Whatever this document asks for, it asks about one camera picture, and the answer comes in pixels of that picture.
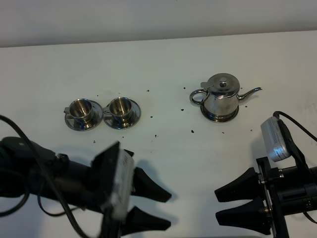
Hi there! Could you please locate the right stainless steel teacup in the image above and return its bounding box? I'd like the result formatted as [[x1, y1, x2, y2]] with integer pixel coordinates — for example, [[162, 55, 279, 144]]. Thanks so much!
[[103, 97, 132, 123]]

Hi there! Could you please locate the left stainless steel teacup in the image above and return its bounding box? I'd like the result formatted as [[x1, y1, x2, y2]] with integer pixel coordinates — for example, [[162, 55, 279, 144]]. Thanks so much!
[[64, 98, 94, 123]]

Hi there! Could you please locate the left stainless steel saucer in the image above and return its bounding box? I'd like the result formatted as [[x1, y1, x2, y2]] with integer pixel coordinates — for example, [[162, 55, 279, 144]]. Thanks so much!
[[64, 100, 103, 131]]

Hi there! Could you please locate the stainless steel teacup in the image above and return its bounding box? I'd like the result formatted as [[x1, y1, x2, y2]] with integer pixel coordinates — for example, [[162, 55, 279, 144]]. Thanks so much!
[[103, 97, 132, 123], [64, 98, 94, 123]]

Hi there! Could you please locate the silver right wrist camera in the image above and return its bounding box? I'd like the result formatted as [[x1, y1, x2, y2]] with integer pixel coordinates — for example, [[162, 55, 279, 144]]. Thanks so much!
[[261, 117, 291, 162]]

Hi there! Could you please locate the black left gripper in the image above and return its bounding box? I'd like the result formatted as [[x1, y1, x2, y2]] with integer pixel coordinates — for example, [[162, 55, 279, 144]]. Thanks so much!
[[89, 141, 172, 238]]

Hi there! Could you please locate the black left camera cable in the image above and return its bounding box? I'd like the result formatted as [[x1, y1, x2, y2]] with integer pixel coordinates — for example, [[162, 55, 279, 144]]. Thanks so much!
[[0, 115, 100, 238]]

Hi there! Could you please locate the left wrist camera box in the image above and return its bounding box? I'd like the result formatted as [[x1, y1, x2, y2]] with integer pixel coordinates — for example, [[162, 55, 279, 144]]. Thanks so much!
[[101, 149, 134, 221]]

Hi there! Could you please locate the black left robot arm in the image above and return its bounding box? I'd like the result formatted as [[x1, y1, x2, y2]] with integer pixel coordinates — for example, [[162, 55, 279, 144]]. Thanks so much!
[[0, 137, 171, 238]]

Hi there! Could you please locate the stainless steel teapot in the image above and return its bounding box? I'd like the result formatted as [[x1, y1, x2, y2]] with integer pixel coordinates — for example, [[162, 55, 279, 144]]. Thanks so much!
[[189, 73, 262, 122]]

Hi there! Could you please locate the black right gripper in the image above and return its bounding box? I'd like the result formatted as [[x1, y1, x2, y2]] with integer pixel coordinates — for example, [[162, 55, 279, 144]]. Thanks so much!
[[214, 157, 289, 238]]

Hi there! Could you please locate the right stainless steel saucer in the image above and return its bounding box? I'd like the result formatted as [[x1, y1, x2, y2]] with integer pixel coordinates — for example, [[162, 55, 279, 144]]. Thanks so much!
[[104, 99, 141, 130]]

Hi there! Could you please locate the stainless steel saucer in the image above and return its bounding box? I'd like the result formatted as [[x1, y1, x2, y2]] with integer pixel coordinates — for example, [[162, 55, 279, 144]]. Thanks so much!
[[104, 99, 141, 130], [64, 100, 103, 131]]

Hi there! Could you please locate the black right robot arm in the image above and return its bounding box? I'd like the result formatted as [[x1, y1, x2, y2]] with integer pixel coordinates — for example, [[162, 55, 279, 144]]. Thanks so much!
[[215, 157, 317, 238]]

